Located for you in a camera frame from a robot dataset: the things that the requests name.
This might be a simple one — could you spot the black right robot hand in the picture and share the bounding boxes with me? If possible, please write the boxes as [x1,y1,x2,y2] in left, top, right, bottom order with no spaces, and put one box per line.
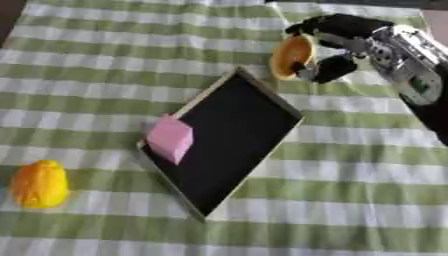
[283,13,396,85]

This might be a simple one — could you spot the cardboard box with black inside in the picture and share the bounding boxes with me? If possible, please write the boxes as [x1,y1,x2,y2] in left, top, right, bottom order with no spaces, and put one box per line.
[134,66,307,222]

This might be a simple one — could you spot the pink block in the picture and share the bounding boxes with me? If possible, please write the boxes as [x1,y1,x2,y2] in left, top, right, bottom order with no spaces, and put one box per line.
[145,113,196,166]

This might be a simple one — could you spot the yellow toy bell pepper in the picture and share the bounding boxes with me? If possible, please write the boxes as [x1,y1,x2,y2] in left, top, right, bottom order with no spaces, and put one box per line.
[7,159,72,210]

